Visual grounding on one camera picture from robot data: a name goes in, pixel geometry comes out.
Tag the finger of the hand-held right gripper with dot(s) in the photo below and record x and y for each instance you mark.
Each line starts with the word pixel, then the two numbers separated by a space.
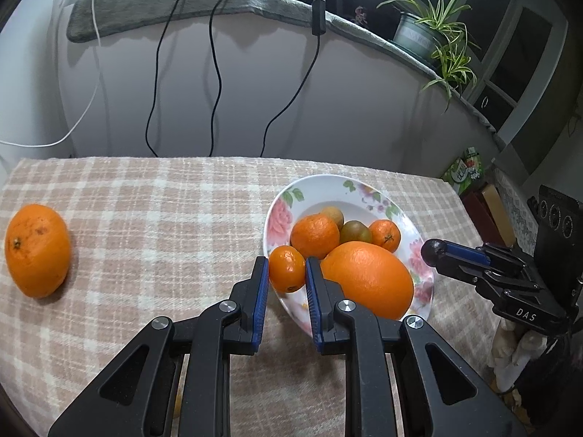
pixel 464 253
pixel 469 274

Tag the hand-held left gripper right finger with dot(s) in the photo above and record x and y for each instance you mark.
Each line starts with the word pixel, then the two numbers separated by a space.
pixel 314 305

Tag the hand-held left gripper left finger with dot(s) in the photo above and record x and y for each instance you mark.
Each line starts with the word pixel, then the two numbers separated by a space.
pixel 259 305

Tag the small mandarin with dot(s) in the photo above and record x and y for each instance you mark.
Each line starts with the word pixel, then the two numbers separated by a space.
pixel 385 236
pixel 287 268

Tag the large smooth orange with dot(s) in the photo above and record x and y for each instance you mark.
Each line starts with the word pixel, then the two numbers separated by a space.
pixel 369 280

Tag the medium mandarin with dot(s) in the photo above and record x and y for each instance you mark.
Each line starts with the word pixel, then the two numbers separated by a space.
pixel 315 236

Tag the greenish round fruit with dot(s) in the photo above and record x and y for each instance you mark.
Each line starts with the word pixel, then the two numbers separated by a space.
pixel 355 232

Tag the brown kiwi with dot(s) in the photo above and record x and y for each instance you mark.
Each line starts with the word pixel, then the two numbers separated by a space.
pixel 333 215

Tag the floral white plate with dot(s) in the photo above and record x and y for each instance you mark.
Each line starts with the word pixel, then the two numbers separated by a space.
pixel 319 191

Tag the beige plush toy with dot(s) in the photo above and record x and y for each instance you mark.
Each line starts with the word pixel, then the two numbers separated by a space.
pixel 514 359

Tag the green printed box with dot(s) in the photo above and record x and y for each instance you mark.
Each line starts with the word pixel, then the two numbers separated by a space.
pixel 464 170

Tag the beige plaid tablecloth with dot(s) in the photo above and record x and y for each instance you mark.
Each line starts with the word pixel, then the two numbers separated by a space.
pixel 159 214

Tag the potted spider plant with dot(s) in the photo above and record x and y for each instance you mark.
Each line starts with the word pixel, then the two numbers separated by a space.
pixel 412 36

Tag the large bumpy mandarin orange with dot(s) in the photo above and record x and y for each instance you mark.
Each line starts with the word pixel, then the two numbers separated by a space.
pixel 38 257

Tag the small purple plant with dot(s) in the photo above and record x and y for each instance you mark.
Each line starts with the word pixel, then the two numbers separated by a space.
pixel 360 16

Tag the grey windowsill mat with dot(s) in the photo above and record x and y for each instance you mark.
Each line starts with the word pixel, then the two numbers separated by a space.
pixel 136 9

